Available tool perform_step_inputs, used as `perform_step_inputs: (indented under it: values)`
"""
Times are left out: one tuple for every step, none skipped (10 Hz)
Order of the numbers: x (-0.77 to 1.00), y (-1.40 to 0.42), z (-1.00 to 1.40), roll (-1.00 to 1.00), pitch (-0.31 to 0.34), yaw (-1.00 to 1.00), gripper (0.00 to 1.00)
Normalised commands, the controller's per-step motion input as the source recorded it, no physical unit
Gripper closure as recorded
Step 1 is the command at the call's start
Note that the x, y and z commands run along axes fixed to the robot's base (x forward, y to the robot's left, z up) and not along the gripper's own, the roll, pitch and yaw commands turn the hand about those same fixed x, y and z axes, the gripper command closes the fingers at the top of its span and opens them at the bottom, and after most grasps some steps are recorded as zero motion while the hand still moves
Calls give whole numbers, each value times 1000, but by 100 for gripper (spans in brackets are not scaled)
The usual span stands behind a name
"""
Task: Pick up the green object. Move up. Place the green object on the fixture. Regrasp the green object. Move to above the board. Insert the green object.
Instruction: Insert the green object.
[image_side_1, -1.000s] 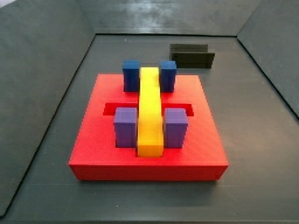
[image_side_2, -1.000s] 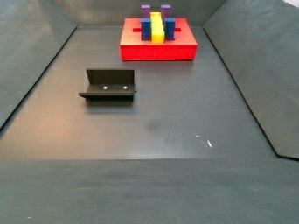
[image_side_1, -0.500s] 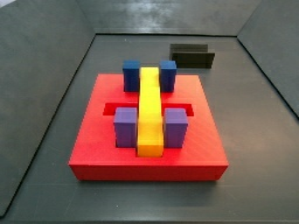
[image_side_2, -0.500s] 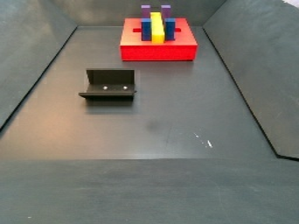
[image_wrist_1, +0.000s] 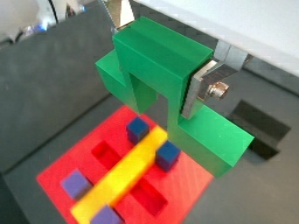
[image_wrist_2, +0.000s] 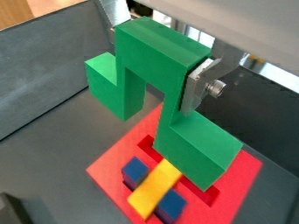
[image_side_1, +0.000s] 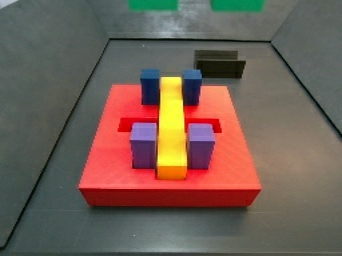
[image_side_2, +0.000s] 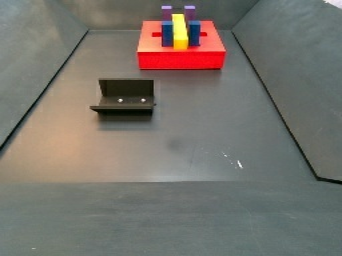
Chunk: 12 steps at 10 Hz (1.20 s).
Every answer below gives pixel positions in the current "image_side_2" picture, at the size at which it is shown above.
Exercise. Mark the red board base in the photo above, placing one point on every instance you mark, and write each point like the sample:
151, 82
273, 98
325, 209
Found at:
155, 57

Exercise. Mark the yellow upright block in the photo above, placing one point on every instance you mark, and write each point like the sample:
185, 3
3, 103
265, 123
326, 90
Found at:
181, 37

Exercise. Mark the left blue upright block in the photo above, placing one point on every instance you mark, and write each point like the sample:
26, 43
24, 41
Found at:
167, 34

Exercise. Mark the blue upright block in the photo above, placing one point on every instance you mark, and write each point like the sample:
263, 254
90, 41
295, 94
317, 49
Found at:
194, 32
167, 34

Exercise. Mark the right blue upright block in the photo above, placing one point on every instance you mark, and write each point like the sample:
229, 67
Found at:
194, 32

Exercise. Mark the left purple upright block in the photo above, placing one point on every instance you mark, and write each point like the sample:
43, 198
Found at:
166, 12

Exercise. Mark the purple upright block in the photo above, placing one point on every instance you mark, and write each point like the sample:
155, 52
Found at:
190, 9
166, 12

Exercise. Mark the right purple upright block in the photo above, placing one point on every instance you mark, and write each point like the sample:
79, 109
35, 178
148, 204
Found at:
190, 9

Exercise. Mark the black angle bracket fixture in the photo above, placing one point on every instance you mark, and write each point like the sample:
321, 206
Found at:
124, 95

